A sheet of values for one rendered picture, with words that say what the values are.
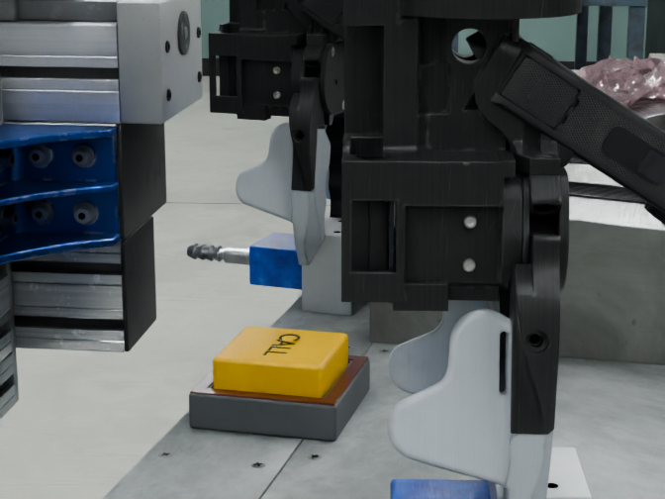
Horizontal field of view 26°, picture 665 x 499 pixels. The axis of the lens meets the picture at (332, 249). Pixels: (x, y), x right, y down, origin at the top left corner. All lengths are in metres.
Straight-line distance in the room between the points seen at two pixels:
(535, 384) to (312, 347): 0.28
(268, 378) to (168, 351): 2.68
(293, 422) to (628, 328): 0.23
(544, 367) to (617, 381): 0.34
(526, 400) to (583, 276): 0.35
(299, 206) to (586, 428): 0.26
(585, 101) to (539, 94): 0.02
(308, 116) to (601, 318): 0.22
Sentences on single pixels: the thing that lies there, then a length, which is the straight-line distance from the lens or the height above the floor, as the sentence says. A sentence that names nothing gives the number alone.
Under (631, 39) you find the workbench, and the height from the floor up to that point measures 0.56.
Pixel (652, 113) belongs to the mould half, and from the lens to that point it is 1.21.
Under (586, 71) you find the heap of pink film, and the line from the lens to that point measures 1.36.
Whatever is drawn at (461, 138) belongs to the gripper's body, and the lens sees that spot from 0.53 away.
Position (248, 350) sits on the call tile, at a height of 0.84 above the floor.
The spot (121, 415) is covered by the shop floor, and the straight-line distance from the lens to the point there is 3.05.
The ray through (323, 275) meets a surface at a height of 0.83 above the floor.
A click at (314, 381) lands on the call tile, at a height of 0.83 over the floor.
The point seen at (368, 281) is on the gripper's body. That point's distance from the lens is 0.52.
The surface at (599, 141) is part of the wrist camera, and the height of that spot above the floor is 0.99.
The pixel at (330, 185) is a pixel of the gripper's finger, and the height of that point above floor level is 0.88.
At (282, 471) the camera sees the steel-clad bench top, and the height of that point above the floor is 0.80.
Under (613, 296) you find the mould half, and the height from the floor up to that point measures 0.84.
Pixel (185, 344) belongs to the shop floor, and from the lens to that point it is 3.48.
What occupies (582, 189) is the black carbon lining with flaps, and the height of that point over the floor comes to 0.88.
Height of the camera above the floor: 1.08
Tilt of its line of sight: 14 degrees down
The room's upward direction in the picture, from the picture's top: straight up
